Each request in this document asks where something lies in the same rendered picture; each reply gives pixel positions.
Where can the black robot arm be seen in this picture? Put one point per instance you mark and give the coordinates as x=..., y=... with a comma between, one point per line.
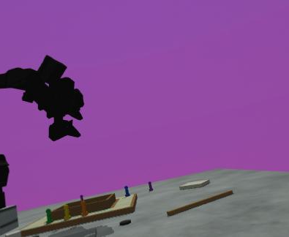
x=32, y=82

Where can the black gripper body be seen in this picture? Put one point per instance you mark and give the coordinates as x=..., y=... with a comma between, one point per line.
x=45, y=101

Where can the yellow game pawn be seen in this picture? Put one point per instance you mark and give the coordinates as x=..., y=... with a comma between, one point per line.
x=67, y=214

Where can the cream flat rectangular block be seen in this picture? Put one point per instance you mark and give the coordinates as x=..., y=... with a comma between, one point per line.
x=194, y=184

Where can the green pawn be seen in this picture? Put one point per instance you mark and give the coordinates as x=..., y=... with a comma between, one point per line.
x=50, y=220

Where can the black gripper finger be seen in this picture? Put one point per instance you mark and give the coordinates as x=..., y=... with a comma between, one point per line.
x=65, y=103
x=67, y=129

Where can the brown flat bar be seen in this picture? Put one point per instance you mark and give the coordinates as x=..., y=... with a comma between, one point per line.
x=191, y=205

